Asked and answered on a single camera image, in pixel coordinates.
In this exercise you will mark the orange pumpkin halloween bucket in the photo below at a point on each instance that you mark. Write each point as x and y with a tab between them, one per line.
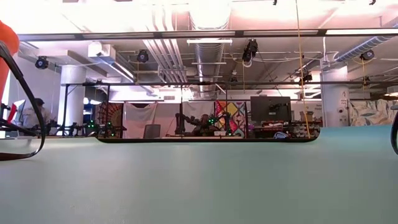
9	34

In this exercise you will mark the black background robot arm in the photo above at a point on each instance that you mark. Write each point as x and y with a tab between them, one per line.
183	119
225	119

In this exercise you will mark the black halloween bucket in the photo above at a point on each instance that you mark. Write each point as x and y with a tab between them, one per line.
393	133

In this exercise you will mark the person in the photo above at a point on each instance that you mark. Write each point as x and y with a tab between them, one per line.
29	116
205	119

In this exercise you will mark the colourful patchwork quilt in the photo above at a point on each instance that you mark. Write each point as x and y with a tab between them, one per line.
233	109

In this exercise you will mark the gray chair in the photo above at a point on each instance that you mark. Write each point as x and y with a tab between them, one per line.
152	131

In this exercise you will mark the white hanging cloth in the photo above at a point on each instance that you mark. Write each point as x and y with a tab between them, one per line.
140	115

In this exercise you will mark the black computer monitor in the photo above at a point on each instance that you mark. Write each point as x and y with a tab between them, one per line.
270	109

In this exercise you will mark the green table mat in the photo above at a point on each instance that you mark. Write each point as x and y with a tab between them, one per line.
199	193

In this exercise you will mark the blue bag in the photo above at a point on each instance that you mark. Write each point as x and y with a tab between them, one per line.
280	135

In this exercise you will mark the long black horizontal bar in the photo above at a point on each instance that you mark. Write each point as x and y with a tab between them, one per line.
280	83

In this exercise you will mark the cluttered storage shelf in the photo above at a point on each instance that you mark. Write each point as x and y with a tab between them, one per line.
298	127

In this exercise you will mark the background robot workstation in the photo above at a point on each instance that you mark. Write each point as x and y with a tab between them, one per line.
93	127

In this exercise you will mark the white round column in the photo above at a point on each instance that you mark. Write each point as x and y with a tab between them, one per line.
74	102
334	102

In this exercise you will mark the tilted computer monitor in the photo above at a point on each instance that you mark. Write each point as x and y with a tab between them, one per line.
20	107

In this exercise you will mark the silver ceiling duct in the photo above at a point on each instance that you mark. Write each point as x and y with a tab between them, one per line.
210	53

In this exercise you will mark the round pattern wall hanging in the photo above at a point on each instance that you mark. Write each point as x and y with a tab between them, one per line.
113	113

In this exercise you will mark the black overhead frame beam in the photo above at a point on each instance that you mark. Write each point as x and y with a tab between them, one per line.
280	32

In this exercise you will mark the leaf pattern wall panel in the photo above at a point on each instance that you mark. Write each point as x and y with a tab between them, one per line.
373	112

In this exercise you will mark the blue spiral ceiling duct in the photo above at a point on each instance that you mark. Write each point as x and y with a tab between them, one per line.
367	45

